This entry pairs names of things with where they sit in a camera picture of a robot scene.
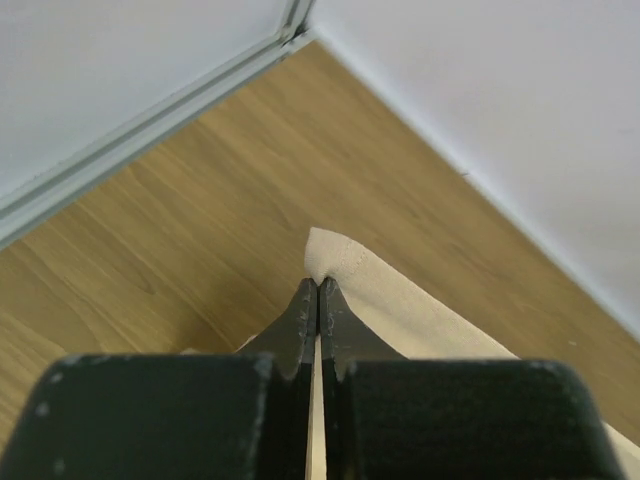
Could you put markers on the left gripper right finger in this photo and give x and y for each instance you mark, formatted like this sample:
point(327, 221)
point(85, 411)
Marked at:
point(390, 417)

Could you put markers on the beige t shirt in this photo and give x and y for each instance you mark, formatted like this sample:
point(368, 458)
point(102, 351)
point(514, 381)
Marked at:
point(411, 321)

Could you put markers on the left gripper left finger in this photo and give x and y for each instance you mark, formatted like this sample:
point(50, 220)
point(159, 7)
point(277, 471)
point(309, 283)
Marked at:
point(175, 416)

